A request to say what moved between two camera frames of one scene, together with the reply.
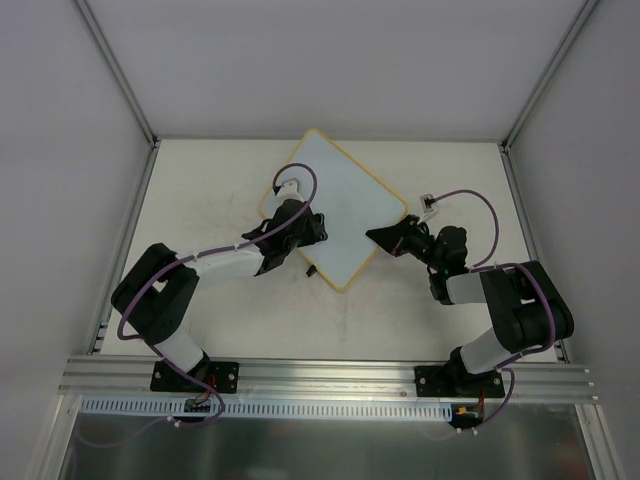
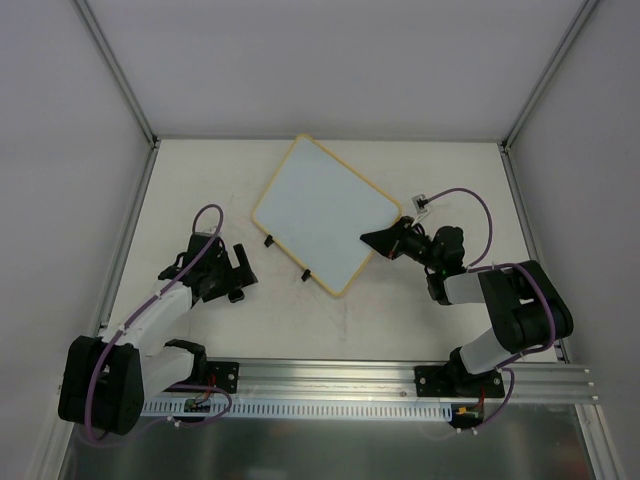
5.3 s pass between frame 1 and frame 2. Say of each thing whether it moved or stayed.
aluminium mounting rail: stayed
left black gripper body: moved
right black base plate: stayed
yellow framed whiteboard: stayed
